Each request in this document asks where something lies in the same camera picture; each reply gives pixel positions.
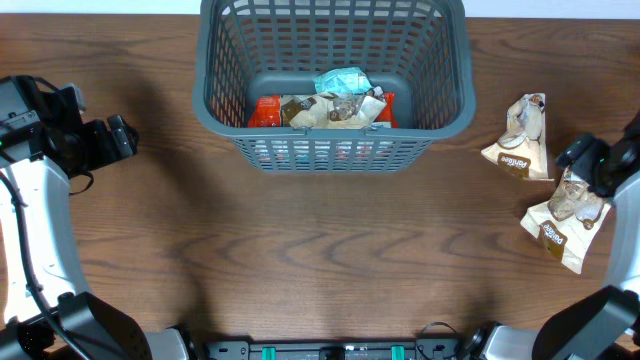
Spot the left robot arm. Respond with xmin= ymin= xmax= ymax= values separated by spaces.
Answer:
xmin=1 ymin=75 xmax=197 ymax=359

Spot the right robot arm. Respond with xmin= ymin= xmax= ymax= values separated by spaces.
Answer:
xmin=468 ymin=117 xmax=639 ymax=359

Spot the orange cookie package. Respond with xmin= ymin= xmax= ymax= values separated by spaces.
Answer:
xmin=248 ymin=93 xmax=398 ymax=128

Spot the beige Pantree snack bag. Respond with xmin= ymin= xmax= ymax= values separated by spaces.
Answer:
xmin=279 ymin=87 xmax=392 ymax=129

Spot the grey plastic basket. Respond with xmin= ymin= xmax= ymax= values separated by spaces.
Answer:
xmin=193 ymin=0 xmax=476 ymax=173

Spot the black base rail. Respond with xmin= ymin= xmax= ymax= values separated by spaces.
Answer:
xmin=204 ymin=338 xmax=467 ymax=360

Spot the left black cable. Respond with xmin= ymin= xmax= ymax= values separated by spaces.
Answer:
xmin=0 ymin=169 xmax=91 ymax=360

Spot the teal wipes packet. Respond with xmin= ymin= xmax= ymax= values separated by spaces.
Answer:
xmin=313 ymin=67 xmax=372 ymax=94

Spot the white tissue multipack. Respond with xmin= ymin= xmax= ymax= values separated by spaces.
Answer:
xmin=237 ymin=139 xmax=394 ymax=171

